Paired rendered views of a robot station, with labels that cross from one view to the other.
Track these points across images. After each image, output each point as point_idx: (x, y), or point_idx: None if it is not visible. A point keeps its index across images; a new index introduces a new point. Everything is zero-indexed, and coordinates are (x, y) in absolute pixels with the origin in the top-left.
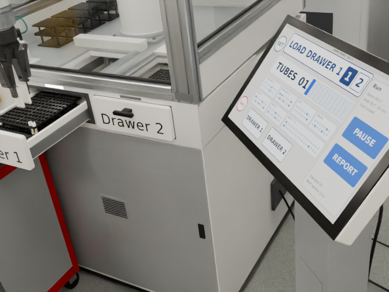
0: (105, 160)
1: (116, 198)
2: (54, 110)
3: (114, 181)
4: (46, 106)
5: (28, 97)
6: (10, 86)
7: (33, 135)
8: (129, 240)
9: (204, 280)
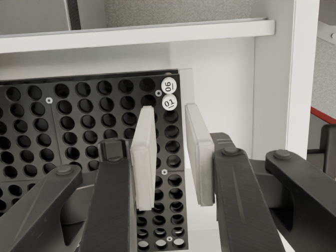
0: (34, 18)
1: (66, 14)
2: (51, 103)
3: (52, 8)
4: (40, 160)
5: (151, 117)
6: (277, 153)
7: (215, 38)
8: (88, 10)
9: None
